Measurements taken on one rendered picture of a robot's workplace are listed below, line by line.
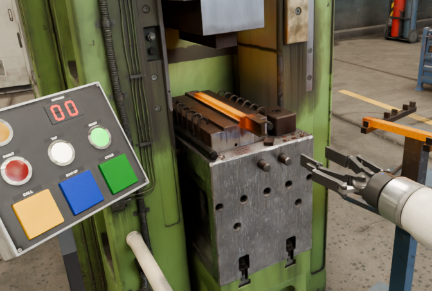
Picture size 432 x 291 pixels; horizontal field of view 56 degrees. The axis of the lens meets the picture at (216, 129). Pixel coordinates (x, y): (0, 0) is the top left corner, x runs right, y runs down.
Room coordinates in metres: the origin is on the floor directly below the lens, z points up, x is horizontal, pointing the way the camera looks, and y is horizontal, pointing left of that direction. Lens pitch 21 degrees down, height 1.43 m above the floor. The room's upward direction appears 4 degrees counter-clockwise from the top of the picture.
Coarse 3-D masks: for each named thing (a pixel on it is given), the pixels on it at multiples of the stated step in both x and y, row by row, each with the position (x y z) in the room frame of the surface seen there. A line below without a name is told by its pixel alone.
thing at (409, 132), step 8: (368, 120) 1.28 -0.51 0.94; (376, 120) 1.26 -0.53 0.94; (384, 128) 1.23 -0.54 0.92; (392, 128) 1.21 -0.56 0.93; (400, 128) 1.18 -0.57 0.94; (408, 128) 1.17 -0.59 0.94; (416, 128) 1.17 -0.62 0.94; (408, 136) 1.16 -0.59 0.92; (416, 136) 1.14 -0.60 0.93; (424, 136) 1.12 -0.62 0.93
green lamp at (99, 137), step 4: (96, 128) 0.90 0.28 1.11; (100, 128) 0.90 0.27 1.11; (92, 132) 0.89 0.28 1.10; (96, 132) 0.89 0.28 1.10; (100, 132) 0.90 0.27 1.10; (104, 132) 0.90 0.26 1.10; (92, 136) 0.88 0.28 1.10; (96, 136) 0.88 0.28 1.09; (100, 136) 0.89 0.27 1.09; (104, 136) 0.90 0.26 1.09; (108, 136) 0.90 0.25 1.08; (92, 140) 0.87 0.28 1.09; (96, 140) 0.88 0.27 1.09; (100, 140) 0.88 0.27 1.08; (104, 140) 0.89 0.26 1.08; (108, 140) 0.90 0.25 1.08; (96, 144) 0.87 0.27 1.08; (100, 144) 0.88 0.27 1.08; (104, 144) 0.89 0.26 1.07
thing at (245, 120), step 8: (200, 96) 1.46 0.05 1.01; (208, 96) 1.45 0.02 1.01; (216, 104) 1.35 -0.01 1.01; (224, 104) 1.34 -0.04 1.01; (232, 112) 1.25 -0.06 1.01; (240, 112) 1.24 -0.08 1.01; (240, 120) 1.18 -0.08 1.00; (248, 120) 1.17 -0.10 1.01; (256, 120) 1.13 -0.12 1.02; (264, 120) 1.12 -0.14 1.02; (248, 128) 1.16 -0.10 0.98; (256, 128) 1.13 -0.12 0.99; (264, 128) 1.11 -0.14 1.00
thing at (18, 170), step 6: (12, 162) 0.74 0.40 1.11; (18, 162) 0.75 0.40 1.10; (6, 168) 0.73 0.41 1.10; (12, 168) 0.73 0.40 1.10; (18, 168) 0.74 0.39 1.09; (24, 168) 0.75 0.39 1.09; (6, 174) 0.72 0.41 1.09; (12, 174) 0.73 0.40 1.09; (18, 174) 0.73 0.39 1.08; (24, 174) 0.74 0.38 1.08; (12, 180) 0.72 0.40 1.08; (18, 180) 0.73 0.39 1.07
